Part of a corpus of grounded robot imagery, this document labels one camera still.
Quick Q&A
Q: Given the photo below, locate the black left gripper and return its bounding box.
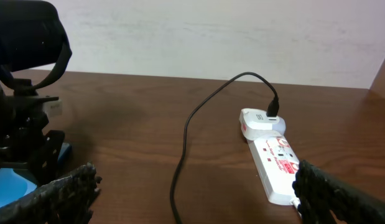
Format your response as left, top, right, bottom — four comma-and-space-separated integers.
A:
0, 84, 65, 185

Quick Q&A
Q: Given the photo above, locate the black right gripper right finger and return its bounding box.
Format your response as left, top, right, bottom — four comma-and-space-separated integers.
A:
292, 160, 385, 224

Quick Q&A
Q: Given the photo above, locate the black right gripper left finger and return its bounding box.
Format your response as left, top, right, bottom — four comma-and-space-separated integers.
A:
0, 163, 102, 224

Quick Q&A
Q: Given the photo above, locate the blue Galaxy smartphone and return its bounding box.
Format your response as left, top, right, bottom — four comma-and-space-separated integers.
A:
0, 141, 72, 208

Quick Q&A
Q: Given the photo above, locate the black USB charging cable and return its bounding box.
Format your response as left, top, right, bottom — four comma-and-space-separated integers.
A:
169, 72, 281, 224

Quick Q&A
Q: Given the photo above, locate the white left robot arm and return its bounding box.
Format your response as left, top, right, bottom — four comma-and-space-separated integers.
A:
0, 1, 72, 185

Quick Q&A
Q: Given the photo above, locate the white USB charger adapter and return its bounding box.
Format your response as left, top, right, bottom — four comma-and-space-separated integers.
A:
239, 108, 286, 141

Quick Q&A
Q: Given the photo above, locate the white power strip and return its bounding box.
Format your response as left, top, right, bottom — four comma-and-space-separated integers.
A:
248, 134, 300, 207

